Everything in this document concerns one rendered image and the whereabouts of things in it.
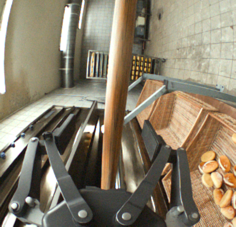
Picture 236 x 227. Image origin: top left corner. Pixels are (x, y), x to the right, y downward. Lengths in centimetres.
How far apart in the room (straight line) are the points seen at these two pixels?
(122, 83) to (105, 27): 527
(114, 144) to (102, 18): 548
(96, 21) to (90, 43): 99
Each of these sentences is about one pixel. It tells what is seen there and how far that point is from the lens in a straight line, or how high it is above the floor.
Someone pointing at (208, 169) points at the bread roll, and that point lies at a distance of 76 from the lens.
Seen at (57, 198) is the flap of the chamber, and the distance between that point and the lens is 57.
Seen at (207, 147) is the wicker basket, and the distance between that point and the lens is 80.
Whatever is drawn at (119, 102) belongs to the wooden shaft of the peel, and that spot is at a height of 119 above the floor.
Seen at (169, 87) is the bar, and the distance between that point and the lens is 59.
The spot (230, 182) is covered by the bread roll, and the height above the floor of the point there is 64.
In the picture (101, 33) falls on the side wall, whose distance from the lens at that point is 535.
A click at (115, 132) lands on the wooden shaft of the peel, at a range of 18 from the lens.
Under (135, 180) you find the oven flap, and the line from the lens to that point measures 81.
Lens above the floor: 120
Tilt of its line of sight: 3 degrees down
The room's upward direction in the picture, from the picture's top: 86 degrees counter-clockwise
